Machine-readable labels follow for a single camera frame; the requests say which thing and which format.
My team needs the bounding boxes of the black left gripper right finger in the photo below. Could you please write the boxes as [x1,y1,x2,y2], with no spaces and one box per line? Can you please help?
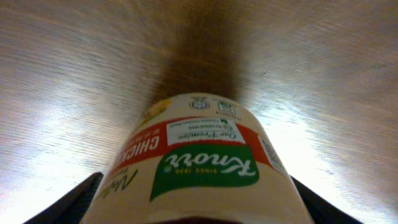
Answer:
[291,176,362,224]

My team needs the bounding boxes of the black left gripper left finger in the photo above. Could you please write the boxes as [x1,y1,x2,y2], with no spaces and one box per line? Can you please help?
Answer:
[24,172,104,224]

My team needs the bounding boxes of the green lid jar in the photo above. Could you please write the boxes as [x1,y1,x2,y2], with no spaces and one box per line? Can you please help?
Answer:
[82,93,312,223]

